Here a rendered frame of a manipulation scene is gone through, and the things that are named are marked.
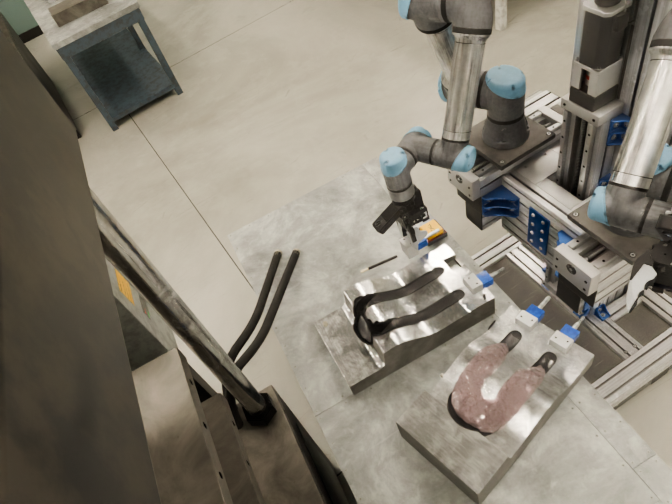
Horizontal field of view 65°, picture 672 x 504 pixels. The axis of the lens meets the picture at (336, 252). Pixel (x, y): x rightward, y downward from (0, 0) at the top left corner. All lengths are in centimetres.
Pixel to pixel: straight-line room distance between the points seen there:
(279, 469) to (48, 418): 124
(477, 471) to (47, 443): 112
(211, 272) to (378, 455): 194
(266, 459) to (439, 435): 52
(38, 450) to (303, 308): 148
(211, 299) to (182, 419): 194
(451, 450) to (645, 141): 82
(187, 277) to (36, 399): 288
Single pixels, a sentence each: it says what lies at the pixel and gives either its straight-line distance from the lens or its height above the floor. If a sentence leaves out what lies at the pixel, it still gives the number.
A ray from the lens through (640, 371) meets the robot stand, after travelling 233.
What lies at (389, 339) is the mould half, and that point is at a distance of 152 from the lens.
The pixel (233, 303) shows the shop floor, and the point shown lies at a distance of 300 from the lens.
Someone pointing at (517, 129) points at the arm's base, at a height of 110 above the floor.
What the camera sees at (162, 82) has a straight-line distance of 496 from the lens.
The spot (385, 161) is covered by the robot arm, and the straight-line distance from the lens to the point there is 145.
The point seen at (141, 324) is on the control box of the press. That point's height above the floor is 129.
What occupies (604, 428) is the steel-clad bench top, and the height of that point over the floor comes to 80.
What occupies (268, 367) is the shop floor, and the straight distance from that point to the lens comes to 271.
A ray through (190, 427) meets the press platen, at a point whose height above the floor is 129.
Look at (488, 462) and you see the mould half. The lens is 140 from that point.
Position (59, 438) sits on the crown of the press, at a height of 195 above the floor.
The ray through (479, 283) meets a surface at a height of 92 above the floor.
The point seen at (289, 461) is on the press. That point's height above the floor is 78.
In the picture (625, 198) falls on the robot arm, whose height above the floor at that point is 138.
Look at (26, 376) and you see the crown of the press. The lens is 42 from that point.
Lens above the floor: 225
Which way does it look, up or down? 49 degrees down
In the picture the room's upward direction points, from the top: 21 degrees counter-clockwise
